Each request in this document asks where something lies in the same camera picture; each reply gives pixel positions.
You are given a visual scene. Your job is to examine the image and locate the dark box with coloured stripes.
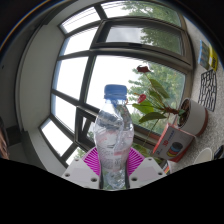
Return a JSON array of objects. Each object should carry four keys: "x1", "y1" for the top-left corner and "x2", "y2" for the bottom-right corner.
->
[{"x1": 163, "y1": 160, "x2": 172, "y2": 175}]

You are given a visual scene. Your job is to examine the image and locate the clear blue-capped water bottle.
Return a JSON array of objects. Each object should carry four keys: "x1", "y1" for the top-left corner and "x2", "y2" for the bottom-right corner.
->
[{"x1": 93, "y1": 83, "x2": 135, "y2": 191}]

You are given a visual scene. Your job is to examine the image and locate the red and white printed box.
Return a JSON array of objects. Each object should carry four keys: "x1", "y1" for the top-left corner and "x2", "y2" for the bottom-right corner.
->
[{"x1": 152, "y1": 122, "x2": 196, "y2": 164}]

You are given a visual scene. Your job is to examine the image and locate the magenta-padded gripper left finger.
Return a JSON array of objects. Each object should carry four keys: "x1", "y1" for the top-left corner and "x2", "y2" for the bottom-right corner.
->
[{"x1": 61, "y1": 146, "x2": 102, "y2": 190}]

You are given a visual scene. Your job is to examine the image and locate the potted plant in white pot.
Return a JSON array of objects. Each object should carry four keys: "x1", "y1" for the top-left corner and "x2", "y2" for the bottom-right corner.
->
[{"x1": 125, "y1": 64, "x2": 210, "y2": 138}]

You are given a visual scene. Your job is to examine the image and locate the dark-framed bay window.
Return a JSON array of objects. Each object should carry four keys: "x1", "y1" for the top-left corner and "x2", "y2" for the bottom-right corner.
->
[{"x1": 38, "y1": 0, "x2": 196, "y2": 168}]

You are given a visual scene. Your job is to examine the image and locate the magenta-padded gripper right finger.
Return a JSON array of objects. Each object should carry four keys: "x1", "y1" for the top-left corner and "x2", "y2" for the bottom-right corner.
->
[{"x1": 126, "y1": 147, "x2": 167, "y2": 190}]

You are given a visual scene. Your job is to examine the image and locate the black lattice trivet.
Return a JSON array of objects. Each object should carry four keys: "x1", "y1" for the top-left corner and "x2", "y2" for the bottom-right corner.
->
[{"x1": 197, "y1": 68, "x2": 219, "y2": 113}]

